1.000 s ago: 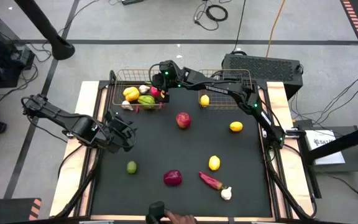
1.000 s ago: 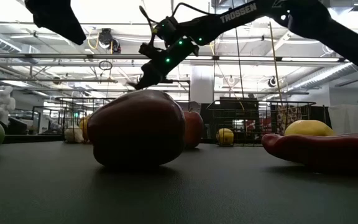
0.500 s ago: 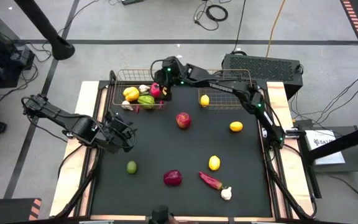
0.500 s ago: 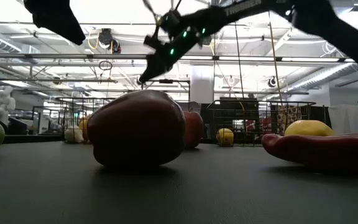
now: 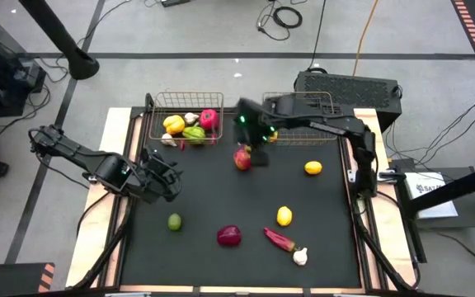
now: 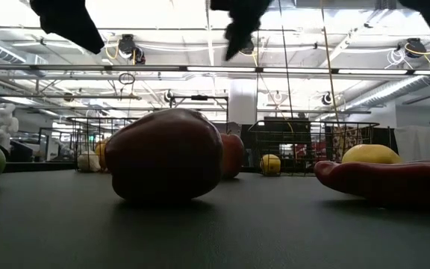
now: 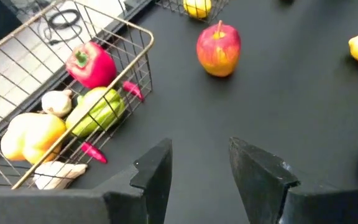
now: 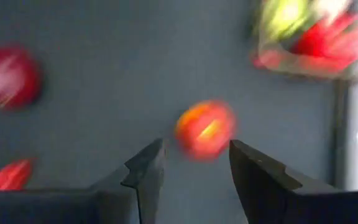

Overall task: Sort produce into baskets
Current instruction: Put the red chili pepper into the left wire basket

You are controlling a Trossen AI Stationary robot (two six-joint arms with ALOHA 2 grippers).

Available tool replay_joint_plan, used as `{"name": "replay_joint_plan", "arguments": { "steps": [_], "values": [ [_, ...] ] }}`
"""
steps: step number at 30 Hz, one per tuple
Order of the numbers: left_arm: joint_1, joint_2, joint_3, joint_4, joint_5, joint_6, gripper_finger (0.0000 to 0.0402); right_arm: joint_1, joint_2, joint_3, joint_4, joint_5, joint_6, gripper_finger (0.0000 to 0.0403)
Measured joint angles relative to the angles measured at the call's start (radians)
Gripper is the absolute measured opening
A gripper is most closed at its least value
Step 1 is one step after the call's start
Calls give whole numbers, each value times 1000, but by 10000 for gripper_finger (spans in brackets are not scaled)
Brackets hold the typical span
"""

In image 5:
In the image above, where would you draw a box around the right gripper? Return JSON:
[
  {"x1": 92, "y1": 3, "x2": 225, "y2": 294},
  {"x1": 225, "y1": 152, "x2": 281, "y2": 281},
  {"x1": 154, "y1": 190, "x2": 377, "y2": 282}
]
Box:
[{"x1": 233, "y1": 97, "x2": 274, "y2": 147}]

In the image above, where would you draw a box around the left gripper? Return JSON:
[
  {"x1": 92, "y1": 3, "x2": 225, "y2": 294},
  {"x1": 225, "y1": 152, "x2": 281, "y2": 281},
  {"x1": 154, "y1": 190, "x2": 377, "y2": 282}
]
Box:
[{"x1": 136, "y1": 147, "x2": 179, "y2": 205}]

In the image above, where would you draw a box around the slim red chili pepper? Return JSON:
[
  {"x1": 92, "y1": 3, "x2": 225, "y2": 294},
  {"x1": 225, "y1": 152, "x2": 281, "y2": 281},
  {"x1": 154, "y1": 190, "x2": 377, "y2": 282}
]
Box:
[{"x1": 178, "y1": 131, "x2": 218, "y2": 152}]

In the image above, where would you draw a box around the green lime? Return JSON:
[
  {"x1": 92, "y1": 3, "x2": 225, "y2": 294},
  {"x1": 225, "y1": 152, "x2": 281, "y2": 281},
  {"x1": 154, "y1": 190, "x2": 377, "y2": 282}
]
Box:
[{"x1": 167, "y1": 213, "x2": 182, "y2": 232}]

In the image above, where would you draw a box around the red bell pepper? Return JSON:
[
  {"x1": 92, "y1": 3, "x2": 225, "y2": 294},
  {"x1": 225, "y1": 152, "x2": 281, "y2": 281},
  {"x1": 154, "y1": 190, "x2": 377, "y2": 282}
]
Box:
[{"x1": 199, "y1": 108, "x2": 220, "y2": 131}]

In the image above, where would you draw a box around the yellow bell pepper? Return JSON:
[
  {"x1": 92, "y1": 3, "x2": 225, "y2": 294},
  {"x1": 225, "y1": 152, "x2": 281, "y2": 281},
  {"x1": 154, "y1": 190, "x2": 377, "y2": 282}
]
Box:
[{"x1": 162, "y1": 115, "x2": 186, "y2": 136}]

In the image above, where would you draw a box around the green pepper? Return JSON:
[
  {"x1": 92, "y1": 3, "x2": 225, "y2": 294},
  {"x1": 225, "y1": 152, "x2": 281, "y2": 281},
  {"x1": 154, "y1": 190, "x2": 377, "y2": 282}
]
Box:
[{"x1": 181, "y1": 125, "x2": 207, "y2": 145}]

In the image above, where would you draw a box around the dark red apple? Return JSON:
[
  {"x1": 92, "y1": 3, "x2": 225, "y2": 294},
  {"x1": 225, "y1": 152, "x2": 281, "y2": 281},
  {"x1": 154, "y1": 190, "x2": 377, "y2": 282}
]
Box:
[{"x1": 216, "y1": 224, "x2": 242, "y2": 248}]

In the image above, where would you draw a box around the long red chili pepper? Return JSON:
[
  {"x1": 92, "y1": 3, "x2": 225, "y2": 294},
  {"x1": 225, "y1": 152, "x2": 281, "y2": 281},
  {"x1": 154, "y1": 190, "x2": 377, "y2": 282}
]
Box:
[{"x1": 263, "y1": 226, "x2": 297, "y2": 253}]

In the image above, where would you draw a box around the black table mat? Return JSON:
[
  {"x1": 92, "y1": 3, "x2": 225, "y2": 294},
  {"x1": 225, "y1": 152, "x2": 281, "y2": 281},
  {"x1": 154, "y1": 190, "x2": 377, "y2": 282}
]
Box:
[{"x1": 120, "y1": 107, "x2": 362, "y2": 290}]

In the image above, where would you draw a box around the black computer tower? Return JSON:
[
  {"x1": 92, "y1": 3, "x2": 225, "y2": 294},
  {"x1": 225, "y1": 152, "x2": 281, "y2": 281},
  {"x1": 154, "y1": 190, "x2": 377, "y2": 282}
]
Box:
[{"x1": 294, "y1": 70, "x2": 403, "y2": 133}]

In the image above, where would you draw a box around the black pole with round base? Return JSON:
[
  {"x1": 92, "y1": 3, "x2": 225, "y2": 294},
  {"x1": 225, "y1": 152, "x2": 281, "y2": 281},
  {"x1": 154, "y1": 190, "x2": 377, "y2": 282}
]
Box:
[{"x1": 17, "y1": 0, "x2": 101, "y2": 81}]

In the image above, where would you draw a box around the white printed booklet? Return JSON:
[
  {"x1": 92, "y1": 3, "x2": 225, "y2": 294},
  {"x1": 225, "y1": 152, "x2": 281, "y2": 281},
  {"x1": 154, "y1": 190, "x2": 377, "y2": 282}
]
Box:
[{"x1": 404, "y1": 171, "x2": 459, "y2": 219}]

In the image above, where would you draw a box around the black diagonal beam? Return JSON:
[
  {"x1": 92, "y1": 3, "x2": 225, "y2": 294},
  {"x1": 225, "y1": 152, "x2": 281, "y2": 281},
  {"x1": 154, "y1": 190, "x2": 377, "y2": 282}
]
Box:
[{"x1": 408, "y1": 159, "x2": 475, "y2": 215}]

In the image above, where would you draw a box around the dark side stand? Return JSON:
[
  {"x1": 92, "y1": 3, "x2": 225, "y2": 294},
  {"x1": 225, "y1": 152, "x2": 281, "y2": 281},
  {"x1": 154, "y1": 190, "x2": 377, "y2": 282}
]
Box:
[{"x1": 389, "y1": 158, "x2": 475, "y2": 230}]

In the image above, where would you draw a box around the metal wire basket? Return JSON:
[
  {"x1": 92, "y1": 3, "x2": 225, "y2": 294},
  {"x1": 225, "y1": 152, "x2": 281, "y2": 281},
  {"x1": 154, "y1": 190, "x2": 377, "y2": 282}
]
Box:
[
  {"x1": 148, "y1": 91, "x2": 225, "y2": 142},
  {"x1": 261, "y1": 91, "x2": 340, "y2": 145}
]

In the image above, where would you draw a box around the black diagonal frame strut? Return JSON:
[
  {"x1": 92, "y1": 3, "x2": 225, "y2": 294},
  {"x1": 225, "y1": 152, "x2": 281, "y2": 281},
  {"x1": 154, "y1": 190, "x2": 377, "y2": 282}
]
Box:
[
  {"x1": 352, "y1": 197, "x2": 420, "y2": 292},
  {"x1": 72, "y1": 197, "x2": 135, "y2": 290}
]

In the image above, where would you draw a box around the long thin black cable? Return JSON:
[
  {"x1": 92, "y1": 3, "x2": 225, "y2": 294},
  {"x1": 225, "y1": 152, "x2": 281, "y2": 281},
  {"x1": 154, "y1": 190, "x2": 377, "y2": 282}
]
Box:
[{"x1": 306, "y1": 0, "x2": 327, "y2": 71}]

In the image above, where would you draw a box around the coiled black cable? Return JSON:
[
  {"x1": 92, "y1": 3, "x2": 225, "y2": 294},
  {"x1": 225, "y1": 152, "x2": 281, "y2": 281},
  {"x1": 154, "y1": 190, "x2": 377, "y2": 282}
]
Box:
[{"x1": 256, "y1": 0, "x2": 303, "y2": 42}]

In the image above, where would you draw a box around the long orange cable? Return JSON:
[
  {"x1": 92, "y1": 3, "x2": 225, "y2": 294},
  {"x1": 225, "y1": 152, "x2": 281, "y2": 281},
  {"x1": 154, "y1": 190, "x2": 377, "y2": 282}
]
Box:
[{"x1": 351, "y1": 0, "x2": 381, "y2": 78}]

